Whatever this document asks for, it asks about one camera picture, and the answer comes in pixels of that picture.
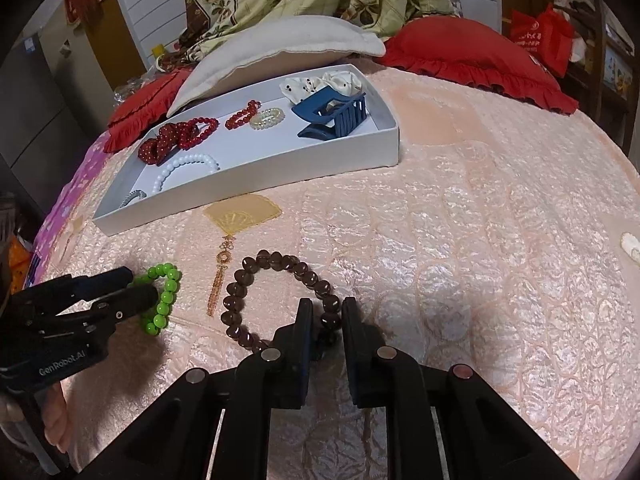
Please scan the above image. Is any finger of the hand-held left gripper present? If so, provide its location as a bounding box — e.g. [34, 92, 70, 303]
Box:
[65, 266, 135, 306]
[75, 285, 158, 331]

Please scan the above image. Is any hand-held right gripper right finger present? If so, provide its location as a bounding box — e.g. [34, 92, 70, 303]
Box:
[341, 296, 576, 480]

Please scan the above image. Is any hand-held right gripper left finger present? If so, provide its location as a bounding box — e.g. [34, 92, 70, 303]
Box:
[75, 297, 316, 480]

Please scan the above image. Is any green bead bracelet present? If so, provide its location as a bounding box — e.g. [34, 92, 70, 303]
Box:
[127, 262, 182, 337]

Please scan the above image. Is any brown bead bracelet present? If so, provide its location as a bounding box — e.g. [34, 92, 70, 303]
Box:
[221, 249, 343, 356]

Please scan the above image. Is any red polka dot scrunchie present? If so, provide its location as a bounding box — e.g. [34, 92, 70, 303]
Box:
[137, 122, 198, 167]

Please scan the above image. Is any white pearl bracelet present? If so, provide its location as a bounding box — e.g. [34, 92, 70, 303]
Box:
[151, 152, 221, 195]

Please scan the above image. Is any white cardboard box tray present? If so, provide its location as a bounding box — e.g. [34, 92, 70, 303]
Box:
[92, 62, 402, 237]

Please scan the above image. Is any large red bead bracelet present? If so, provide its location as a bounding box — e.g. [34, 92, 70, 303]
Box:
[172, 116, 221, 152]

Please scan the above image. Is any small red bead bracelet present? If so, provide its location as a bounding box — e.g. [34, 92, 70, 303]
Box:
[225, 100, 262, 131]

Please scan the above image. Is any cream pearl bracelet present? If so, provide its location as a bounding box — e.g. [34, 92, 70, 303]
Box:
[250, 106, 286, 132]

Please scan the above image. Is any blue hair claw clip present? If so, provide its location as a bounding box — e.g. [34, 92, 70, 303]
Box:
[291, 85, 368, 140]

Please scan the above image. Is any white polka dot scrunchie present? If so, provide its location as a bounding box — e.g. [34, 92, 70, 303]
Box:
[278, 70, 366, 111]

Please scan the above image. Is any person's left hand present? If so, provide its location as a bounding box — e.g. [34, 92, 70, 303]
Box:
[42, 385, 72, 456]

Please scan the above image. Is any orange plastic basket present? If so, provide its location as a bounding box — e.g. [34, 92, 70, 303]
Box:
[7, 237, 33, 281]

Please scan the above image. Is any purple floral sheet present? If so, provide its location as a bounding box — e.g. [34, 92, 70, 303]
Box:
[37, 135, 108, 251]

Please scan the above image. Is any pink quilted bedspread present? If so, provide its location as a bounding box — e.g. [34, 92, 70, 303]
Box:
[37, 65, 640, 480]

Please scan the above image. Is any red ruffled pillow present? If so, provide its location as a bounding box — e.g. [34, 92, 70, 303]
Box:
[372, 16, 580, 116]
[103, 67, 193, 154]

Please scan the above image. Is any grey cabinet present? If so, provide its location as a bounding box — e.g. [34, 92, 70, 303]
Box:
[0, 25, 121, 186]

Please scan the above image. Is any clear plastic bag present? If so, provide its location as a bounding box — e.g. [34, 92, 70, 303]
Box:
[112, 67, 166, 103]

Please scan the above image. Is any brown wooden door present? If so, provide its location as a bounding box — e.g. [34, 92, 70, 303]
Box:
[95, 5, 151, 91]

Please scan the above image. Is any beige pillow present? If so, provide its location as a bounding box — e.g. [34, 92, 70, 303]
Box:
[166, 15, 387, 118]

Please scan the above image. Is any dark wooden shelf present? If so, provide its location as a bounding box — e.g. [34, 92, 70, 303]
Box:
[565, 0, 638, 146]

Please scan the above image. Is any red shopping bag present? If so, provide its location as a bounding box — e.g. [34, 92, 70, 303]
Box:
[509, 2, 576, 78]

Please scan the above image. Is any white slatted headboard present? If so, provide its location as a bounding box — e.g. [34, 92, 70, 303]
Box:
[110, 0, 501, 76]

